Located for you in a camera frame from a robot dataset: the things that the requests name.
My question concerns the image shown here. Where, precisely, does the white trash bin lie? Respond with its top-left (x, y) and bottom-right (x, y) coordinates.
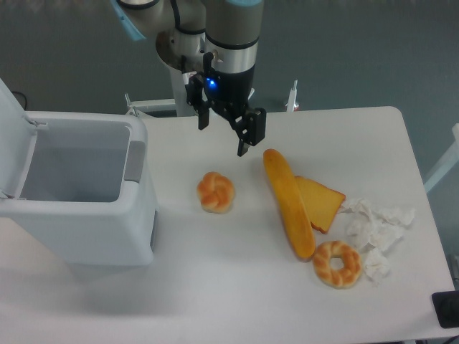
top-left (1, 111), bottom-right (158, 266)

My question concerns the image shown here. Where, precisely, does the long baguette bread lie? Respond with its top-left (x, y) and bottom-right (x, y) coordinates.
top-left (263, 148), bottom-right (316, 261)

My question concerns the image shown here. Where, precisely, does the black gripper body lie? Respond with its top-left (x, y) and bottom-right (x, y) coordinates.
top-left (185, 52), bottom-right (255, 132)

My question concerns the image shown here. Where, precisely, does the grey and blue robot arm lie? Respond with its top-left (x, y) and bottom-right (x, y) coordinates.
top-left (112, 1), bottom-right (266, 156)

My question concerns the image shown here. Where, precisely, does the white frame post right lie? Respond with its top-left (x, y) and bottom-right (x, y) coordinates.
top-left (424, 123), bottom-right (459, 194)

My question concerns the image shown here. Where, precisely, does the white trash bin lid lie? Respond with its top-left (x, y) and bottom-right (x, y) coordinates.
top-left (1, 82), bottom-right (37, 199)

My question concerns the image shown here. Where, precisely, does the crumpled white tissue paper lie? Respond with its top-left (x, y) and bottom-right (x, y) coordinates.
top-left (339, 198), bottom-right (416, 252)

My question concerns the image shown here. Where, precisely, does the small crumpled white tissue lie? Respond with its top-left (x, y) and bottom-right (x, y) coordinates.
top-left (364, 248), bottom-right (390, 285)

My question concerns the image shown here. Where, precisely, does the black cable on floor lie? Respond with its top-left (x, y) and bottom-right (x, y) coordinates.
top-left (10, 90), bottom-right (28, 110)

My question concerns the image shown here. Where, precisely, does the toast bread slice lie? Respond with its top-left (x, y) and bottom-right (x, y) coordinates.
top-left (295, 176), bottom-right (346, 234)

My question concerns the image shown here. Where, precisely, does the black device at table edge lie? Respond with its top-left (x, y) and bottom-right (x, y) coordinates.
top-left (431, 290), bottom-right (459, 328)

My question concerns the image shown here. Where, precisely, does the ring shaped braided bread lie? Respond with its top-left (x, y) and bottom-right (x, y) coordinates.
top-left (313, 241), bottom-right (362, 289)

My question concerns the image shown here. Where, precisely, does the round knotted bread roll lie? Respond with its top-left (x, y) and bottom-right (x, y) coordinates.
top-left (197, 171), bottom-right (235, 214)

